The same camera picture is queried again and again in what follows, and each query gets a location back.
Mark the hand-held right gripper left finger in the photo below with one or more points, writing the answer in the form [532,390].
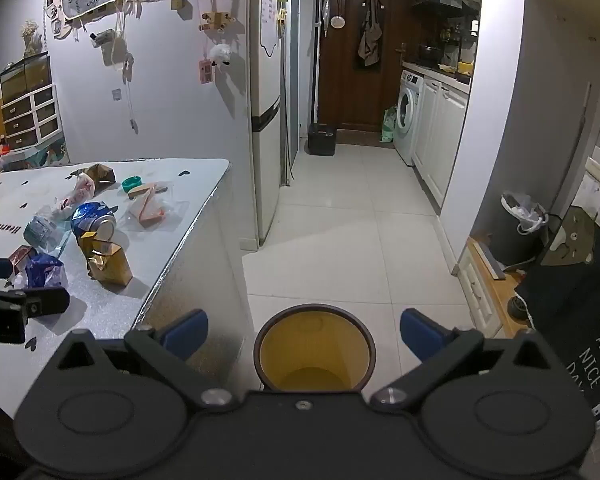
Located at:
[185,332]

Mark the brown wooden door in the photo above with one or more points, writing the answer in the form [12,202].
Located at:
[350,90]

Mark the blue foil packet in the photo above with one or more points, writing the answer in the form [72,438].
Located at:
[87,212]

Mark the glass fish tank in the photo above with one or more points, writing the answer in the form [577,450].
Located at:
[25,75]

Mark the red-brown packet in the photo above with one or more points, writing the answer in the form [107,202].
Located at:
[20,256]

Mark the teal printed cloth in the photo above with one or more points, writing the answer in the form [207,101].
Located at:
[45,155]

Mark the white kitchen cabinets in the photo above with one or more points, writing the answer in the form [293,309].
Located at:
[442,130]

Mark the wooden toy figure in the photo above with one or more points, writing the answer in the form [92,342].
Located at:
[217,21]

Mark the blue plastic bag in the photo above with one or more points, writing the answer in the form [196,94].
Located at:
[42,270]

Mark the black box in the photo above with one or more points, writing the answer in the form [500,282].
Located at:
[321,140]

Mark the teal plastic lid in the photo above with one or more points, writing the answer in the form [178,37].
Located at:
[132,184]

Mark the white memo board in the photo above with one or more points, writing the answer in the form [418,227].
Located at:
[269,15]

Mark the clear plastic bag orange strip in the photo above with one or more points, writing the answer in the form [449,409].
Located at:
[155,210]

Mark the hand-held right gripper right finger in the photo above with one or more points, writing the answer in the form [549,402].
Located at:
[422,332]

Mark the black cooking pot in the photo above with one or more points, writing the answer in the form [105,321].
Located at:
[430,54]

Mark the tan wooden piece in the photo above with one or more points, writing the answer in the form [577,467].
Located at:
[147,191]

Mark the metal can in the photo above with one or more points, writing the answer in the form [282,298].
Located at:
[103,227]

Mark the small wooden block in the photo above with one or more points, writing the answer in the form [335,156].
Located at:
[178,2]

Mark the brown paper bag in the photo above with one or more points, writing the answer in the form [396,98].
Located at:
[100,174]

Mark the pink hanging tag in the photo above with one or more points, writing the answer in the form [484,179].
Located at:
[206,71]

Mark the white sheep plush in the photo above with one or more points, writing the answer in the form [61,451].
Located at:
[220,54]

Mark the dark bear print cloth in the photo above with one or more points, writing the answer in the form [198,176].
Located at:
[575,285]

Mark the grey toy camera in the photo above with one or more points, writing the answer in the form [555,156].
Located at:
[102,38]

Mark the green bag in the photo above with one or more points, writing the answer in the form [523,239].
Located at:
[387,127]

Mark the gold foil box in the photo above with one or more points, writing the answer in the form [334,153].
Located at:
[107,260]

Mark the white fridge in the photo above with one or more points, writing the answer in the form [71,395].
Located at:
[265,135]

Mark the white drawer cabinet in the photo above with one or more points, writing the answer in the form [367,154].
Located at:
[32,115]

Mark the brown hanging bag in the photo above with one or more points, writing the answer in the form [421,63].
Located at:
[370,35]

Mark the grey trash can white liner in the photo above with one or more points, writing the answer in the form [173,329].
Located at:
[517,235]

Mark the pink and white plastic bag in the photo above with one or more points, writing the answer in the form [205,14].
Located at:
[77,192]

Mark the hanging metal strainer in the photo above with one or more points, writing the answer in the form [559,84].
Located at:
[337,21]

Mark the brown bin with yellow inside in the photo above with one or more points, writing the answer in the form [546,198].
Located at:
[312,355]

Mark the white washing machine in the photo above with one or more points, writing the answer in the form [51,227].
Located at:
[409,110]

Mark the dried flower bunch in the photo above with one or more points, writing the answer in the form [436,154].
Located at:
[30,37]

